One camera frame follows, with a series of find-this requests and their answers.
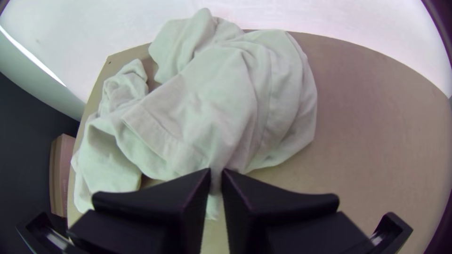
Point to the large cardboard box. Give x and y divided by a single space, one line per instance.
63 169

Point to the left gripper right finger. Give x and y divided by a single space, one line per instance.
282 225

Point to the white t-shirt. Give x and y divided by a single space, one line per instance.
219 106

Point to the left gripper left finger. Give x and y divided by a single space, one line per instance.
159 218

